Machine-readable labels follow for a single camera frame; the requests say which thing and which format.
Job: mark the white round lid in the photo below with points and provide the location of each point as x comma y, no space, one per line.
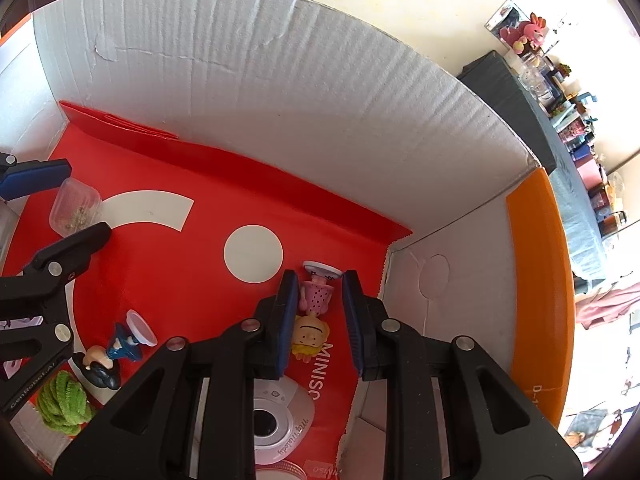
280,471

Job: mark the cluster of bottles and jars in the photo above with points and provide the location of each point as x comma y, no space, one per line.
575,120

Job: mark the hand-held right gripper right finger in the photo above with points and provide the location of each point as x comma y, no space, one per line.
352,332

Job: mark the navy suit figurine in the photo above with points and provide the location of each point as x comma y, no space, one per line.
110,355

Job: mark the pink curtain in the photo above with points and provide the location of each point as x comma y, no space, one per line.
607,307

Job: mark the cluttered table with grey cloth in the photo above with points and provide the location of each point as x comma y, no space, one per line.
570,195

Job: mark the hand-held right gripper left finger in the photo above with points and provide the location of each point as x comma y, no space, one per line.
286,330

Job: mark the green fuzzy scrunchie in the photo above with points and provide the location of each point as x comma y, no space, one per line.
62,402

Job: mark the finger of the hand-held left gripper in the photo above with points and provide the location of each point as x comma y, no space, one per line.
70,250
35,178

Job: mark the orange and white cardboard box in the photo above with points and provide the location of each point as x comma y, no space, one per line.
300,90

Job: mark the small clear plastic box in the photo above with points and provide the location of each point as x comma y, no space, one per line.
75,207

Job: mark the pink rabbit plush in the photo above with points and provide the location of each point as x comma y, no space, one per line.
530,30

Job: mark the blonde pink dress figurine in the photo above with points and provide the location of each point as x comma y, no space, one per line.
312,310

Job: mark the pink toy camera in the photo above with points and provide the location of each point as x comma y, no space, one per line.
285,420

